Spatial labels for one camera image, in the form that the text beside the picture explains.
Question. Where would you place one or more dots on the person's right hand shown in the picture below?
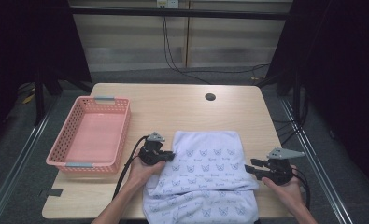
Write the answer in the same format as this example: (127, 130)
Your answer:
(286, 193)

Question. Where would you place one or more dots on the pink plastic basket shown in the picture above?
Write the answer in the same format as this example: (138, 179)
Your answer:
(92, 133)

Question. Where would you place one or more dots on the white patterned towel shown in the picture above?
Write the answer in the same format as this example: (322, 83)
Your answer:
(204, 174)

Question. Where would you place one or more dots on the person's left hand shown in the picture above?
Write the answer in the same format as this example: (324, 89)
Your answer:
(144, 174)

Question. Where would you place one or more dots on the black metal stand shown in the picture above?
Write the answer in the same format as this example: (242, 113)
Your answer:
(39, 99)

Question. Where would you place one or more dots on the black tape piece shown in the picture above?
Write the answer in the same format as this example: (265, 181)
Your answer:
(54, 192)

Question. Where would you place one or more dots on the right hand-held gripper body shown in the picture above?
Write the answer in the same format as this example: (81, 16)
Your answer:
(280, 171)

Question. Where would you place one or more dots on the black curtain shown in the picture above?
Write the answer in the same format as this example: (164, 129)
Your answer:
(344, 77)
(32, 40)

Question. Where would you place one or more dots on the black horizontal bar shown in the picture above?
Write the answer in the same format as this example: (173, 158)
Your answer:
(179, 13)

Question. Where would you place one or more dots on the round black table grommet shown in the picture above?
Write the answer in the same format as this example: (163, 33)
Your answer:
(210, 96)

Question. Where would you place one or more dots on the aluminium floor rail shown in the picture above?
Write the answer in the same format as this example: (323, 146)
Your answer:
(322, 174)
(20, 155)

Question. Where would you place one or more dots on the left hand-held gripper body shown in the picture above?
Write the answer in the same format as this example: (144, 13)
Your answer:
(152, 152)

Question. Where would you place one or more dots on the white wall socket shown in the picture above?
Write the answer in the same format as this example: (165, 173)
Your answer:
(168, 3)

